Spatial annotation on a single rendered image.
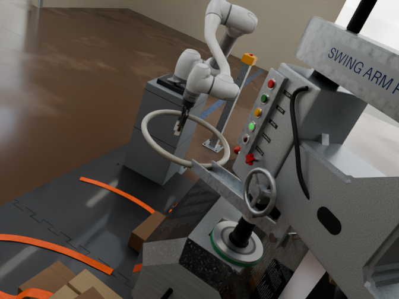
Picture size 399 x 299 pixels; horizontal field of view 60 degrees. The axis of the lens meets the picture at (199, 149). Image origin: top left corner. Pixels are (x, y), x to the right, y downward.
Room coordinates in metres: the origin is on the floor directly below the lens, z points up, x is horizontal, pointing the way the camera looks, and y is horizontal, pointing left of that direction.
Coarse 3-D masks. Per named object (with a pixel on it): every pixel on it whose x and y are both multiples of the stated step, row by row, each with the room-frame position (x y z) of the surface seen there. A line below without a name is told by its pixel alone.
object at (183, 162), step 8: (152, 112) 1.70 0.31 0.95; (160, 112) 1.74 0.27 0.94; (168, 112) 1.79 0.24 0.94; (176, 112) 1.82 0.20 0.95; (144, 120) 1.59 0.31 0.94; (200, 120) 1.85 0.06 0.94; (144, 128) 1.52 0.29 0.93; (208, 128) 1.83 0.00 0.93; (144, 136) 1.47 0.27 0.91; (152, 144) 1.43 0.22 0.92; (224, 144) 1.72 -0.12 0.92; (160, 152) 1.40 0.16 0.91; (168, 152) 1.41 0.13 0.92; (224, 152) 1.65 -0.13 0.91; (176, 160) 1.39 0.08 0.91; (184, 160) 1.41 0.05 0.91; (224, 160) 1.56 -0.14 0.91; (208, 168) 1.45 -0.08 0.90
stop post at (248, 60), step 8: (248, 56) 3.47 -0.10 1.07; (248, 64) 3.46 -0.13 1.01; (240, 72) 3.49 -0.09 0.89; (248, 72) 3.53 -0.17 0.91; (240, 80) 3.48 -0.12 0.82; (240, 88) 3.50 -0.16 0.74; (232, 104) 3.48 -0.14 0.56; (224, 112) 3.49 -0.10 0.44; (224, 120) 3.48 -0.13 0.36; (216, 128) 3.49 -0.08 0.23; (224, 128) 3.54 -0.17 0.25; (216, 136) 3.48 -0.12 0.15; (208, 144) 3.51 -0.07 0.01; (216, 144) 3.48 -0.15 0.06; (216, 152) 3.40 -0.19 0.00
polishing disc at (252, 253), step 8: (224, 224) 1.16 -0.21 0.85; (232, 224) 1.18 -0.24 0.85; (216, 232) 1.09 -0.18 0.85; (224, 232) 1.11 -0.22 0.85; (216, 240) 1.04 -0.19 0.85; (224, 240) 1.06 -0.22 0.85; (248, 240) 1.12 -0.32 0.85; (256, 240) 1.14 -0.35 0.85; (224, 248) 1.02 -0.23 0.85; (232, 248) 1.04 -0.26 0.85; (240, 248) 1.06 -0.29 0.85; (248, 248) 1.07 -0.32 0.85; (256, 248) 1.09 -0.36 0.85; (232, 256) 1.00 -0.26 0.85; (240, 256) 1.01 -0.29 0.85; (248, 256) 1.03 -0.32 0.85; (256, 256) 1.05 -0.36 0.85
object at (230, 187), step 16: (192, 160) 1.41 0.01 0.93; (208, 176) 1.28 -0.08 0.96; (224, 176) 1.37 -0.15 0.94; (224, 192) 1.17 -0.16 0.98; (240, 192) 1.26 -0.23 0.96; (240, 208) 1.07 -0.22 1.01; (256, 208) 1.02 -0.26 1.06; (256, 224) 0.99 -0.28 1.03; (272, 224) 0.94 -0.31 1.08; (272, 240) 0.87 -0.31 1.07; (288, 240) 0.87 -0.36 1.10
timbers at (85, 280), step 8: (80, 272) 1.18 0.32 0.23; (88, 272) 1.19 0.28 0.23; (72, 280) 1.12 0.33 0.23; (80, 280) 1.13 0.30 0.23; (88, 280) 1.15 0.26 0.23; (96, 280) 1.17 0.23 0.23; (64, 288) 1.06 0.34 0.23; (72, 288) 1.09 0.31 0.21; (80, 288) 1.09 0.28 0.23; (88, 288) 1.11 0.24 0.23; (96, 288) 1.12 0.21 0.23; (104, 288) 1.14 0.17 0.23; (56, 296) 1.01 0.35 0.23; (64, 296) 1.03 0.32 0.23; (72, 296) 1.04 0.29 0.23; (104, 296) 1.10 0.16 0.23; (112, 296) 1.12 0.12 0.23
